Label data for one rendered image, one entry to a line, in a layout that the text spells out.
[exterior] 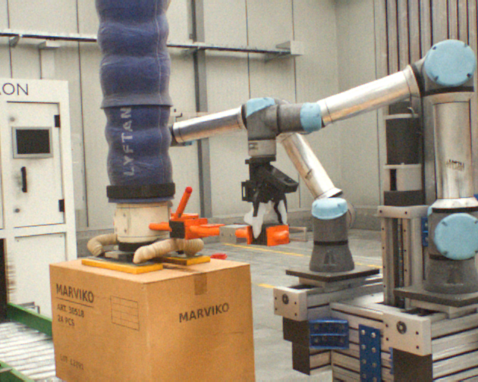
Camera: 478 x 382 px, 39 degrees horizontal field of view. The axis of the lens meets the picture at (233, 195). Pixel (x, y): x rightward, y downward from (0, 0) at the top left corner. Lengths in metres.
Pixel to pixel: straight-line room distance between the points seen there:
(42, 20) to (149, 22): 9.13
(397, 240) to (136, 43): 1.02
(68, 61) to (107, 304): 9.35
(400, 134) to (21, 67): 9.33
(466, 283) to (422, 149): 0.47
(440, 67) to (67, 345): 1.48
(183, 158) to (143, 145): 9.84
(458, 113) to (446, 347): 0.60
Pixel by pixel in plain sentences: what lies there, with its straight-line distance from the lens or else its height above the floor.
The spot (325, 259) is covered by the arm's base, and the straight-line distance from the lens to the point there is 2.21.
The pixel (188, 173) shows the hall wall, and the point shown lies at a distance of 12.00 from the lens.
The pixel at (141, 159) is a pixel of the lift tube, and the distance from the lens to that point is 2.13.
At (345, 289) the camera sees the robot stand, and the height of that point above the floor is 0.98.
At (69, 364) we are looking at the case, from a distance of 2.38.
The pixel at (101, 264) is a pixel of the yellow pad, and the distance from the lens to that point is 2.20.
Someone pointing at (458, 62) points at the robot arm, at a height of 1.62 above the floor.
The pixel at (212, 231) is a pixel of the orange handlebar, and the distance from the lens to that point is 1.90.
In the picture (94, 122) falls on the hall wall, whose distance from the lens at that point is 11.30.
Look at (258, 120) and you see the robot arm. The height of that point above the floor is 1.51.
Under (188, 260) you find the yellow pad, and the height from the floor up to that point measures 1.10.
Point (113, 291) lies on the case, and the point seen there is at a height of 1.04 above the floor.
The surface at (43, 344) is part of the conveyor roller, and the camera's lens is 3.52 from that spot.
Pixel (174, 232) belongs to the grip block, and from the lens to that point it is 2.01.
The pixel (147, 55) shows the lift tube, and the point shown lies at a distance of 2.16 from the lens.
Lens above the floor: 1.40
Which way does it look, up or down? 3 degrees down
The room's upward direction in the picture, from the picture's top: 2 degrees counter-clockwise
